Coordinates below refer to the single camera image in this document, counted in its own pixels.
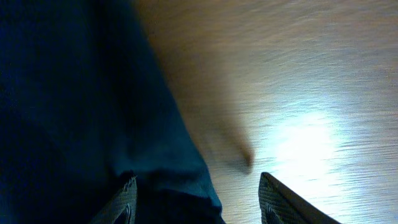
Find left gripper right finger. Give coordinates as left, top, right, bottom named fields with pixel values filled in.
left=258, top=172, right=340, bottom=224

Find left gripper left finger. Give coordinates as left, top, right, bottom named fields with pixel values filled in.
left=90, top=177, right=137, bottom=224

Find navy blue shorts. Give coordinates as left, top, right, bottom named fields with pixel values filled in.
left=1, top=0, right=223, bottom=223

